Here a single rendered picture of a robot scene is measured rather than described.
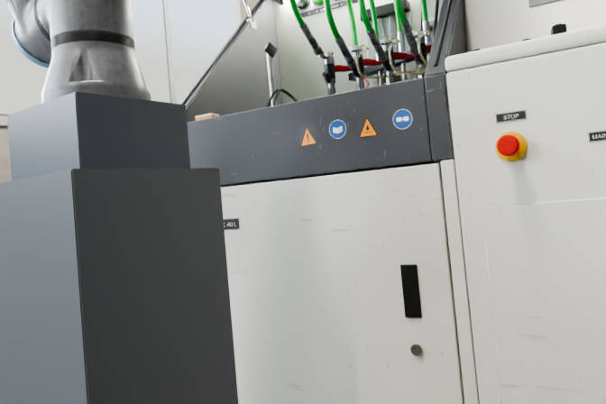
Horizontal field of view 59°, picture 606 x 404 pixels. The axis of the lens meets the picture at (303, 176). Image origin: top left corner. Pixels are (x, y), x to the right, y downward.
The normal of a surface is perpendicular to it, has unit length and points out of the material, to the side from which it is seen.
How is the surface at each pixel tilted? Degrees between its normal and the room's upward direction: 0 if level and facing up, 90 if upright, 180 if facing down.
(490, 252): 90
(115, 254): 90
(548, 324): 90
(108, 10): 90
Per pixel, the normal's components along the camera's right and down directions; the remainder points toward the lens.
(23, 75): 0.80, -0.10
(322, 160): -0.48, 0.00
